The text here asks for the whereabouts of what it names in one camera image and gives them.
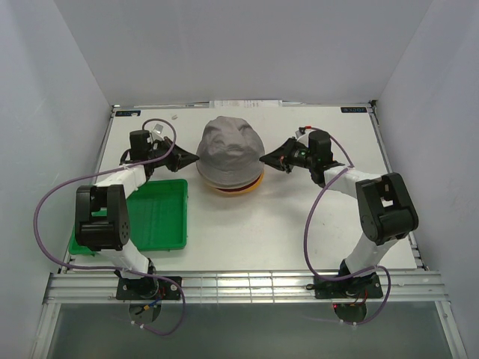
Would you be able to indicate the dark red bucket hat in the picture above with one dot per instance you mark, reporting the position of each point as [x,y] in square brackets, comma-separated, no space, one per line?
[239,190]

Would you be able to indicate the grey bucket hat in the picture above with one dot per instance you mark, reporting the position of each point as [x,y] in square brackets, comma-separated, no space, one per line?
[229,153]

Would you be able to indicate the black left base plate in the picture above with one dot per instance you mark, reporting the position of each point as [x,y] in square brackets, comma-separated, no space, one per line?
[147,288]

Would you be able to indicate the dark label sticker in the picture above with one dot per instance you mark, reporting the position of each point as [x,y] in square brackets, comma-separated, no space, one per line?
[353,109]

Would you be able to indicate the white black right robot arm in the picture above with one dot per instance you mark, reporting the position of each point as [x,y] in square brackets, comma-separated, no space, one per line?
[386,211]

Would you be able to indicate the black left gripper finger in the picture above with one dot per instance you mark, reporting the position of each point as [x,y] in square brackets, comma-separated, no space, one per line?
[179,156]
[176,166]

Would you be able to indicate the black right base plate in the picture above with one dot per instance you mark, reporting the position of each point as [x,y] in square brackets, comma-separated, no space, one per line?
[357,287]

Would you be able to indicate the aluminium table frame rail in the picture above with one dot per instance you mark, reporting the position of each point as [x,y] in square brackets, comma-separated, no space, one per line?
[263,287]

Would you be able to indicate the left corner label sticker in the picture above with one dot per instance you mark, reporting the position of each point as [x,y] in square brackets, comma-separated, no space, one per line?
[128,113]

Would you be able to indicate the yellow bucket hat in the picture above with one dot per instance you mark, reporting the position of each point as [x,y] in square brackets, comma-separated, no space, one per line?
[239,193]

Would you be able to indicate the green plastic bin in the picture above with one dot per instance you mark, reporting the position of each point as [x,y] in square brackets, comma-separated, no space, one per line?
[153,217]

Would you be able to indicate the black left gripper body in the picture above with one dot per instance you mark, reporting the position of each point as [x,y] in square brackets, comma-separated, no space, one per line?
[161,150]

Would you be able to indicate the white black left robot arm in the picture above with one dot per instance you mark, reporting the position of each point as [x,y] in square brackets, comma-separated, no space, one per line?
[134,172]

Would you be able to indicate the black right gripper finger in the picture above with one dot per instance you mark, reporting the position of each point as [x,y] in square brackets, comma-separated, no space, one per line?
[281,166]
[276,157]

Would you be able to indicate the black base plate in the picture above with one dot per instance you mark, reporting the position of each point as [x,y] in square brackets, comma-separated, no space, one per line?
[357,287]
[147,288]

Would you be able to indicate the beige bucket hat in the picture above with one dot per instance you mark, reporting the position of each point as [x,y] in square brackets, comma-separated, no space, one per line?
[214,186]

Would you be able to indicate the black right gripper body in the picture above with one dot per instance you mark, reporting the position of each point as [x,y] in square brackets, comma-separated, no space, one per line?
[299,157]

